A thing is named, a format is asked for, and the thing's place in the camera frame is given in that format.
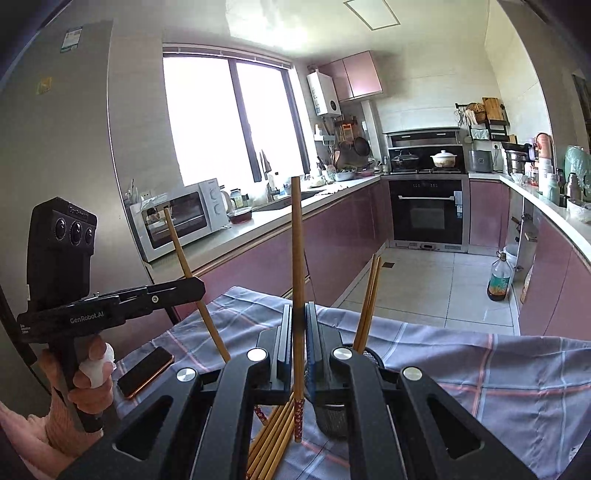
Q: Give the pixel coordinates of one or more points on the black mesh utensil holder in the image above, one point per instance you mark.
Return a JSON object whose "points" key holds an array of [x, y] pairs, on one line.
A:
{"points": [[332, 421]]}

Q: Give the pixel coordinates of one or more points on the kitchen window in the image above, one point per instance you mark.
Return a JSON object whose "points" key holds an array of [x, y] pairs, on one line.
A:
{"points": [[198, 115]]}

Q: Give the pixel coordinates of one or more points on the white electric kettle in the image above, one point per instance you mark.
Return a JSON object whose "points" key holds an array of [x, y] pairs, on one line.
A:
{"points": [[225, 201]]}

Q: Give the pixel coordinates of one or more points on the silver refrigerator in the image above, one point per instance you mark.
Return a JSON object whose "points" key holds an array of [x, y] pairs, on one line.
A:
{"points": [[69, 138]]}

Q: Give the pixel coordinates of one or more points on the black built-in oven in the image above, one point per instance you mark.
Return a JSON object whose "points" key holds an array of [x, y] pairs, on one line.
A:
{"points": [[427, 212]]}

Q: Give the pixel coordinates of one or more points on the hanging frying pan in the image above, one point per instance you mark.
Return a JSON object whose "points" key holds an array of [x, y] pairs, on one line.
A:
{"points": [[361, 146]]}

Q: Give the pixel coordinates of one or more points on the plastic oil bottle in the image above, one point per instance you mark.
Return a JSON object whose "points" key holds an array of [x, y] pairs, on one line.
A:
{"points": [[498, 282]]}

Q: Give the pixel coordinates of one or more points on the white casserole pot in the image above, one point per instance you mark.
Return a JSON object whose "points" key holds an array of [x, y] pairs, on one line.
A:
{"points": [[444, 160]]}

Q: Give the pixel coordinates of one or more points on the black cooking pot with lid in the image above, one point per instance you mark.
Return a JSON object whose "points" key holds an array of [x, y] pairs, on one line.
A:
{"points": [[405, 162]]}

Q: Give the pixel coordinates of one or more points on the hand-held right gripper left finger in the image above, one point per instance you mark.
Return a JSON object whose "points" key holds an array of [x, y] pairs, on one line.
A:
{"points": [[287, 344]]}

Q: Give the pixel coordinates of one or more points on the green plastic bag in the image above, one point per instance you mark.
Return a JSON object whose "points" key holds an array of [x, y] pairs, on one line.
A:
{"points": [[579, 164]]}

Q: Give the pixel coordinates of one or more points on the steel range hood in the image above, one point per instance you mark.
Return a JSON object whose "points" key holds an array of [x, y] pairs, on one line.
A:
{"points": [[425, 138]]}

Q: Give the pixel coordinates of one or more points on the person's left forearm pink sleeve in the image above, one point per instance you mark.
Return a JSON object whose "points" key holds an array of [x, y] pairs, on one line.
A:
{"points": [[18, 438]]}

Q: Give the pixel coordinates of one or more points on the black smartphone with orange edge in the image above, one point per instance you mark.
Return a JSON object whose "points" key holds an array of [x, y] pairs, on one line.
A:
{"points": [[145, 371]]}

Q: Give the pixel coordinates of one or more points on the white bucket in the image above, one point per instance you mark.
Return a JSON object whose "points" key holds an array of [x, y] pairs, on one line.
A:
{"points": [[511, 258]]}

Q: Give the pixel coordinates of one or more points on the green label sticker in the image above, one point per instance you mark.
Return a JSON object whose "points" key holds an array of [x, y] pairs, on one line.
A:
{"points": [[72, 39]]}

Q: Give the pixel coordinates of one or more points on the yellow sticker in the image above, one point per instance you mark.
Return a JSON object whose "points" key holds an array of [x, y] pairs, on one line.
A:
{"points": [[44, 86]]}

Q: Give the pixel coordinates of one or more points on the person's left hand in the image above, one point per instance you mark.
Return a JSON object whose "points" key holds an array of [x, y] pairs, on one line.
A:
{"points": [[94, 364]]}

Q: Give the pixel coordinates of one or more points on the stainless steel pot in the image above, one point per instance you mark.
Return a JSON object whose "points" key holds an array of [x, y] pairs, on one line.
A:
{"points": [[517, 162]]}

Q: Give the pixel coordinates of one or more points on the bunch of wooden chopsticks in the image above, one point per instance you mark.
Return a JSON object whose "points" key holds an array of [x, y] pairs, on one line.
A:
{"points": [[272, 438]]}

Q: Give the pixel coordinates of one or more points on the steel faucet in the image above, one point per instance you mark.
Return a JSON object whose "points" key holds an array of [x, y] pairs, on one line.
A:
{"points": [[270, 191]]}

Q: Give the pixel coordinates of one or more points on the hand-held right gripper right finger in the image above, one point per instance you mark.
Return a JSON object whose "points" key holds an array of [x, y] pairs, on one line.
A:
{"points": [[313, 344]]}

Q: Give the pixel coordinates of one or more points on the white microwave oven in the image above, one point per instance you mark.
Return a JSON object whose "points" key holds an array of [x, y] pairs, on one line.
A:
{"points": [[184, 217]]}

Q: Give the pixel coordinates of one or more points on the white water heater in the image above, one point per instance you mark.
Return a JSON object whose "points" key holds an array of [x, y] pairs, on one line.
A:
{"points": [[324, 92]]}

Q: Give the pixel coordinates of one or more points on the pink thermos jug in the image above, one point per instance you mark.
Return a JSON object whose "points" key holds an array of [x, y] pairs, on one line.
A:
{"points": [[545, 146]]}

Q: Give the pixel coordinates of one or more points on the ceiling light panel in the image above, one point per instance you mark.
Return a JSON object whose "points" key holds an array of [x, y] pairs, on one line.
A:
{"points": [[371, 14]]}

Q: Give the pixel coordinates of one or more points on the grey checked tablecloth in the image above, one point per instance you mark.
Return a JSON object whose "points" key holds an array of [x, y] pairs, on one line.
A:
{"points": [[461, 369]]}

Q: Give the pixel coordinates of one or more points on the pink kitchen base cabinets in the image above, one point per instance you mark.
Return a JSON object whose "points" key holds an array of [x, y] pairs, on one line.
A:
{"points": [[554, 263], [337, 226]]}

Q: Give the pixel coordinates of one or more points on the glass jar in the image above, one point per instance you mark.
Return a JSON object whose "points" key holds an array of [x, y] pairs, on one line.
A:
{"points": [[236, 198]]}

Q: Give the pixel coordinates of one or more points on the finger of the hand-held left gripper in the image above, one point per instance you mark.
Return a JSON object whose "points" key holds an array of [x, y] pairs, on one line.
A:
{"points": [[175, 290]]}

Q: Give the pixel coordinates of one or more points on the red food container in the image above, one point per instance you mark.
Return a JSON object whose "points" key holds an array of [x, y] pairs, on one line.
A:
{"points": [[240, 215]]}

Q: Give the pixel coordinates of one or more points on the single wooden chopstick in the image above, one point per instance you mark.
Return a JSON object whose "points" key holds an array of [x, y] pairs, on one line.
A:
{"points": [[298, 254], [367, 300], [184, 263], [375, 286]]}

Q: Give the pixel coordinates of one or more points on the pink wall cabinet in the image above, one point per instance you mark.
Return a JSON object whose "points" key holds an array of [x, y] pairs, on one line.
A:
{"points": [[360, 76]]}

